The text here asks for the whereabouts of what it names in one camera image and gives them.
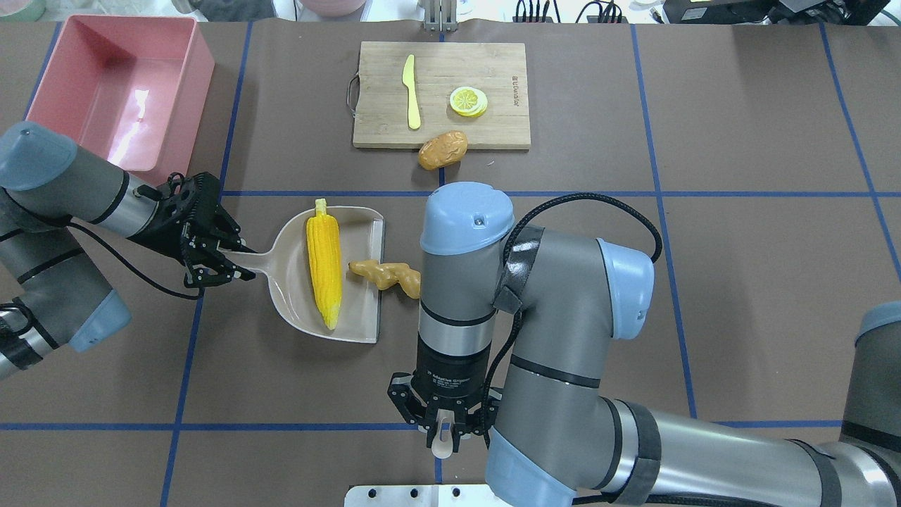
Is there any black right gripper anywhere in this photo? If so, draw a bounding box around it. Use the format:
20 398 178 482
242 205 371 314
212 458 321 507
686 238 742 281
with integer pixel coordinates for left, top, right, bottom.
387 342 502 450

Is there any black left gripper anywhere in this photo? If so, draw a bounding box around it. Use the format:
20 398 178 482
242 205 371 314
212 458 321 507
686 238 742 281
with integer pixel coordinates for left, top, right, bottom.
131 171 256 289

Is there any beige plastic dustpan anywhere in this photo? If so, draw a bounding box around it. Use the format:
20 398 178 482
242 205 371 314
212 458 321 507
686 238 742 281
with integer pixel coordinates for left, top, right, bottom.
227 199 385 344

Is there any yellow toy corn cob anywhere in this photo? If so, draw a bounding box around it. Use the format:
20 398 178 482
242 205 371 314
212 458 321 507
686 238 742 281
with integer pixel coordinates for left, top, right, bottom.
305 199 342 331

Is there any orange toy ginger piece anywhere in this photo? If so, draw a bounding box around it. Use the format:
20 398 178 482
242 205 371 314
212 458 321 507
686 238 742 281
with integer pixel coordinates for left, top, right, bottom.
348 259 421 299

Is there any brown toy potato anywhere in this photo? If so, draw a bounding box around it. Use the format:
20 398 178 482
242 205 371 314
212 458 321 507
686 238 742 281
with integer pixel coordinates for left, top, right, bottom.
417 130 469 170

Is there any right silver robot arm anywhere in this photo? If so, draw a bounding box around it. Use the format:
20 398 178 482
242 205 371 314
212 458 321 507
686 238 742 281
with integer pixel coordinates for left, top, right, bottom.
389 182 899 506

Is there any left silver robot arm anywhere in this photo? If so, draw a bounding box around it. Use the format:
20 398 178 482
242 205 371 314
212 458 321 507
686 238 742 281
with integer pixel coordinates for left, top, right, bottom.
1 121 255 378

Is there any pink plastic bin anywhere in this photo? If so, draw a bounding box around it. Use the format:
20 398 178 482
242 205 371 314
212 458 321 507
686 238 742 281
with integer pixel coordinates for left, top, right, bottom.
25 14 215 185

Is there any grey cloth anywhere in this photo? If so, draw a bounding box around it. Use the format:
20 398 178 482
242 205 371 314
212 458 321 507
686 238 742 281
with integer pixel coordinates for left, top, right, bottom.
192 0 277 23

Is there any yellow plastic knife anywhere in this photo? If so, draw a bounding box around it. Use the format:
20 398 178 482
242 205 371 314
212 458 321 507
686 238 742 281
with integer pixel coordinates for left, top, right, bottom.
401 54 422 130

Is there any pink bowl with ice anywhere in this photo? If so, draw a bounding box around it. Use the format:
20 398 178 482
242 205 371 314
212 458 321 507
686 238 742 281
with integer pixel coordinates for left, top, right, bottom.
299 0 366 18

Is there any yellow lemon slice toy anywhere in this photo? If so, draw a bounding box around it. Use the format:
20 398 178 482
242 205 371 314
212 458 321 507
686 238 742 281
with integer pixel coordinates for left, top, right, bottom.
448 86 489 118

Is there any wooden cutting board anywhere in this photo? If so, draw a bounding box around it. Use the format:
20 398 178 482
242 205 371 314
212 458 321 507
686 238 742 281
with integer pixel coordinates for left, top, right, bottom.
352 41 531 150

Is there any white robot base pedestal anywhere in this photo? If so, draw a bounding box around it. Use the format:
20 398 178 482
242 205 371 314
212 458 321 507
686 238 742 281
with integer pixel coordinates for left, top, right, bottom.
344 484 507 506

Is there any aluminium frame post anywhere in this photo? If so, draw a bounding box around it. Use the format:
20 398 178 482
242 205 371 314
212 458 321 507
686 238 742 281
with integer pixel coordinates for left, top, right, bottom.
417 0 459 33

